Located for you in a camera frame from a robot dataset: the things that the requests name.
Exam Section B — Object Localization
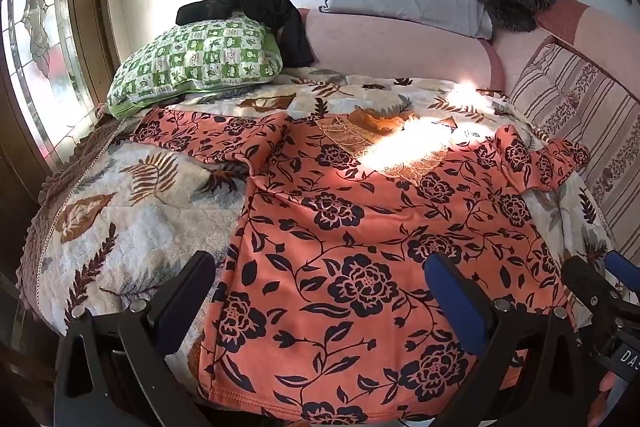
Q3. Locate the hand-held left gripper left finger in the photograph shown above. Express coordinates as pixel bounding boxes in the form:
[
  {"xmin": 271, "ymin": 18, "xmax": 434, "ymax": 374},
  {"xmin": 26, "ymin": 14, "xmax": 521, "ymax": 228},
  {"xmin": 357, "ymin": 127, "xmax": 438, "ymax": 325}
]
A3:
[{"xmin": 54, "ymin": 250, "xmax": 217, "ymax": 427}]

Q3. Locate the pink folded blanket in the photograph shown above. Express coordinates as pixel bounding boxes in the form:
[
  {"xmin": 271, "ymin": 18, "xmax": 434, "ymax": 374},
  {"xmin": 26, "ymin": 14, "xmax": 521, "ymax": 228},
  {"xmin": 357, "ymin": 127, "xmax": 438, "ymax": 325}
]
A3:
[{"xmin": 535, "ymin": 0, "xmax": 640, "ymax": 72}]

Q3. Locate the pink bolster cushion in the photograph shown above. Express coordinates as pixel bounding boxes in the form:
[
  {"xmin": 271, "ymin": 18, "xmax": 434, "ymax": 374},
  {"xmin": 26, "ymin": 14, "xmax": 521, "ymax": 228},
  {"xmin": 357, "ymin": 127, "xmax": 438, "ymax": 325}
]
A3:
[{"xmin": 297, "ymin": 8, "xmax": 507, "ymax": 92}]

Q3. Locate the pink striped pillow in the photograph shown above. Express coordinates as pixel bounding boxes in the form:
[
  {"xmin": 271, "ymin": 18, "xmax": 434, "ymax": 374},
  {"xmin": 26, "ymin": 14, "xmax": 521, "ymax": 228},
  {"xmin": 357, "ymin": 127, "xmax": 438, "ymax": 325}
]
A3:
[{"xmin": 507, "ymin": 36, "xmax": 640, "ymax": 258}]

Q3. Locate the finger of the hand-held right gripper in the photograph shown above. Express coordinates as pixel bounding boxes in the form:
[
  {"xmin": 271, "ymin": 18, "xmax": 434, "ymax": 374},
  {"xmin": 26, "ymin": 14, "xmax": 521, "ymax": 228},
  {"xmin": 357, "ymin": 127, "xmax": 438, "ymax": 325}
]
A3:
[
  {"xmin": 602, "ymin": 250, "xmax": 640, "ymax": 294},
  {"xmin": 560, "ymin": 255, "xmax": 623, "ymax": 338}
]

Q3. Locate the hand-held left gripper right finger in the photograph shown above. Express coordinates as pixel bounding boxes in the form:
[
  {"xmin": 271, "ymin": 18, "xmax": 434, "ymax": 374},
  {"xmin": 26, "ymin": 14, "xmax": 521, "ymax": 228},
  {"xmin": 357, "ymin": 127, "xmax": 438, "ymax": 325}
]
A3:
[{"xmin": 424, "ymin": 252, "xmax": 585, "ymax": 427}]

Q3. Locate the orange floral shirt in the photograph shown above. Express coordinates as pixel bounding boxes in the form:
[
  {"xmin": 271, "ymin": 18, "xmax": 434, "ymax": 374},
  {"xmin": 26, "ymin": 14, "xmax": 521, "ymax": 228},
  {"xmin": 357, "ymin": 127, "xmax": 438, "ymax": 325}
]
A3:
[{"xmin": 131, "ymin": 107, "xmax": 592, "ymax": 425}]

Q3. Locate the black garment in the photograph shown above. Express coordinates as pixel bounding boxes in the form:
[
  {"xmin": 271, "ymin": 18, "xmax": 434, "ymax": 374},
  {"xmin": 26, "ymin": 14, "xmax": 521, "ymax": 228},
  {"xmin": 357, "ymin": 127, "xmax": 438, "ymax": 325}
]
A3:
[{"xmin": 176, "ymin": 0, "xmax": 316, "ymax": 68}]

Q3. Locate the stained glass window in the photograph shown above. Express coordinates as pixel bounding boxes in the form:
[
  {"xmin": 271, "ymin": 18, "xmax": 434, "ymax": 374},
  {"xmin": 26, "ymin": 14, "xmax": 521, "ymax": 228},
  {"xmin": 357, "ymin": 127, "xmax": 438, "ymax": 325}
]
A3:
[{"xmin": 0, "ymin": 0, "xmax": 101, "ymax": 170}]

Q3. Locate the green checkered pillow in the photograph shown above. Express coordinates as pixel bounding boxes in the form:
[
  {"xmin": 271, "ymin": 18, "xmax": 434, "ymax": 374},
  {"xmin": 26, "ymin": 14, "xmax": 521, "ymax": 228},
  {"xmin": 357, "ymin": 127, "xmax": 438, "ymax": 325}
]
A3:
[{"xmin": 106, "ymin": 18, "xmax": 284, "ymax": 118}]

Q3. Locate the leaf print fleece blanket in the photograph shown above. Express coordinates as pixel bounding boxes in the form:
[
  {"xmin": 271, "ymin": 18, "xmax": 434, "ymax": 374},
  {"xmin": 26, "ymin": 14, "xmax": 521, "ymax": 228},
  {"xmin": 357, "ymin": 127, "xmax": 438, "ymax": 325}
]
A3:
[{"xmin": 17, "ymin": 67, "xmax": 626, "ymax": 408}]

